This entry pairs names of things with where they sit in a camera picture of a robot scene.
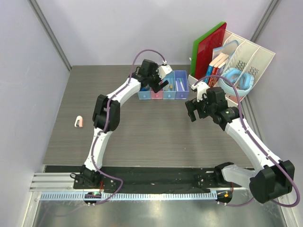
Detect purple drawer box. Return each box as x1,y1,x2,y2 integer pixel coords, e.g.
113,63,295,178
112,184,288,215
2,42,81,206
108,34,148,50
174,70,189,99

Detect green capped white marker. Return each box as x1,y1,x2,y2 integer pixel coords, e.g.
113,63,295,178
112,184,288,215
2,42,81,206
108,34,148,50
179,78,185,91

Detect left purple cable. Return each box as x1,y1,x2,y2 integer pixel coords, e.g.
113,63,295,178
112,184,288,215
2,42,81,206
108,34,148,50
91,49,168,205

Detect blue headphones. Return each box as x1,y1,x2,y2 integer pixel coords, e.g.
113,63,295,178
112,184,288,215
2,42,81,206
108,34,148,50
217,68,254,97

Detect red board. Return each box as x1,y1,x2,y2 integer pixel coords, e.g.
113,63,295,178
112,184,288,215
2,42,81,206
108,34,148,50
195,23,227,81

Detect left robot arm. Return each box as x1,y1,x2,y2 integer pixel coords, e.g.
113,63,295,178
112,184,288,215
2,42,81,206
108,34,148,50
71,60,172,189

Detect perforated cable duct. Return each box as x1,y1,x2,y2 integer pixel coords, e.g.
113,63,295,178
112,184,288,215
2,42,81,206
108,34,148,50
40,191,217,201

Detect light blue drawer box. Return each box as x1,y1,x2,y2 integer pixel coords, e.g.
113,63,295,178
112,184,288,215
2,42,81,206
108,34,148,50
163,71,176,100
138,86,151,100

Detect pink drawer box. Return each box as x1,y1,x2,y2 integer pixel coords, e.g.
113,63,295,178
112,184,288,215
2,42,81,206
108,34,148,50
150,89,163,99

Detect red blue book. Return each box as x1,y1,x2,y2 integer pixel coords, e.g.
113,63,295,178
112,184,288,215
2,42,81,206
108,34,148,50
206,53,225,76

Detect green board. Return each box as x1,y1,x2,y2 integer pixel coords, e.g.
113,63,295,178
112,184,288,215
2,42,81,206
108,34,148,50
190,21,225,78

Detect blue rimmed clear folder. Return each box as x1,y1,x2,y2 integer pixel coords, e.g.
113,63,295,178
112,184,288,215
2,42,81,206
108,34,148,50
212,40,239,60

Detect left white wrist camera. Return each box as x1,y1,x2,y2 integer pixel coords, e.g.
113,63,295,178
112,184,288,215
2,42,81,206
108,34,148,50
158,64,172,80

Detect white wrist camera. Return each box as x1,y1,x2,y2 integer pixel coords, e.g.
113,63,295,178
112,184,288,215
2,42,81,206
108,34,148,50
191,81,210,102
158,64,172,80

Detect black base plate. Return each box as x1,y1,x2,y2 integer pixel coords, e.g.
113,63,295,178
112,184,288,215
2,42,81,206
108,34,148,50
70,166,237,194

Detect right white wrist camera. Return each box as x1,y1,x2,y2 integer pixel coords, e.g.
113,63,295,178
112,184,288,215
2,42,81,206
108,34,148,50
191,81,210,102

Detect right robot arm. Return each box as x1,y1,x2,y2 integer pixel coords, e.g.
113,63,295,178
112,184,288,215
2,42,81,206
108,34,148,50
185,82,294,203

